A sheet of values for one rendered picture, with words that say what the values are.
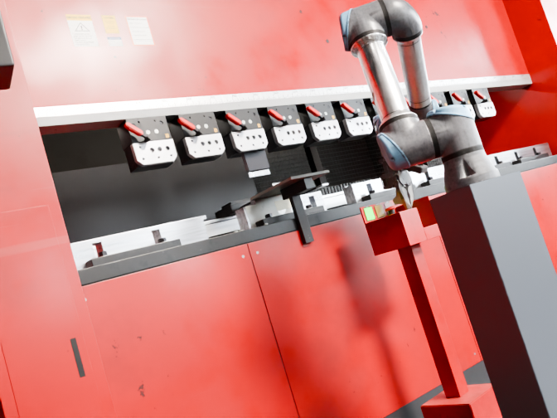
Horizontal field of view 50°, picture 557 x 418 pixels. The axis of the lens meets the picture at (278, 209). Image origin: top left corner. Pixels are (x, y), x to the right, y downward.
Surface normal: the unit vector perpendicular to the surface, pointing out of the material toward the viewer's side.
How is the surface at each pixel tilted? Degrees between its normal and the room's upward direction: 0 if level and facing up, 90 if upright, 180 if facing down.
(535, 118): 90
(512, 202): 90
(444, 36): 90
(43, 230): 90
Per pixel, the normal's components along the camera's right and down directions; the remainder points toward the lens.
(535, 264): 0.35, -0.21
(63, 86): 0.56, -0.25
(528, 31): -0.77, 0.18
